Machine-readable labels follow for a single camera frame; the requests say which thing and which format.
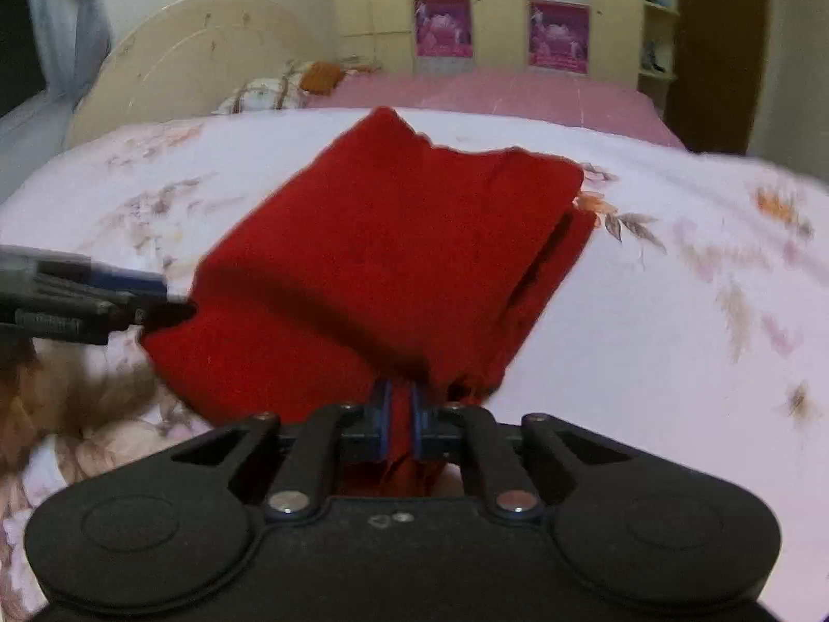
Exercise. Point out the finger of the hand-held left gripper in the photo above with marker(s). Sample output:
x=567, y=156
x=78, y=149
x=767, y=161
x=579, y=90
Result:
x=123, y=280
x=97, y=321

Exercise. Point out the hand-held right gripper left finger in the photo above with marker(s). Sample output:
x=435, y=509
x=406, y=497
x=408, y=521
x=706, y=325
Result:
x=383, y=431

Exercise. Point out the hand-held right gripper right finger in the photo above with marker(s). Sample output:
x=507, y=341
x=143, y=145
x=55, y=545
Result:
x=418, y=431

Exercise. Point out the red knit sweater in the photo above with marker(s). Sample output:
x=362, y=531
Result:
x=388, y=259

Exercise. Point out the patterned checked pillow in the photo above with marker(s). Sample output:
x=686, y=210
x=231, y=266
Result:
x=259, y=96

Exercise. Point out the cream arched headboard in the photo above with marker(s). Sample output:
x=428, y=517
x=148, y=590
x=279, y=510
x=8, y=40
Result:
x=181, y=58

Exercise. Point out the white floral blanket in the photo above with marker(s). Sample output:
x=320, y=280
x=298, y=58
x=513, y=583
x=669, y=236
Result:
x=647, y=337

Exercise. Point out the grey curtain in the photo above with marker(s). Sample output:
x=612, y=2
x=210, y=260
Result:
x=71, y=19

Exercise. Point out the orange striped cushion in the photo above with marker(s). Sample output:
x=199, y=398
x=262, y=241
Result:
x=320, y=76

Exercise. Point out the pink checked bed sheet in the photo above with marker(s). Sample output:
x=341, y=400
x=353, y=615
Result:
x=518, y=100

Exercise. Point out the cream wardrobe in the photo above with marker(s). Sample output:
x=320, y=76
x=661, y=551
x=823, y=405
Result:
x=499, y=26

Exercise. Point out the dark shelf ornament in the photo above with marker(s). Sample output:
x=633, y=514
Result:
x=653, y=58

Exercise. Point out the cream corner shelf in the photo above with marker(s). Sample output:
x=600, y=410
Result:
x=659, y=13

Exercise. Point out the brown wooden door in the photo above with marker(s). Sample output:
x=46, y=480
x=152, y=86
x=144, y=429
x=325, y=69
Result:
x=715, y=45

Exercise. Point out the pink wall poster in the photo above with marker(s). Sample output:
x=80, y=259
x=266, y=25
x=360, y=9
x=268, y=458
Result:
x=558, y=35
x=443, y=29

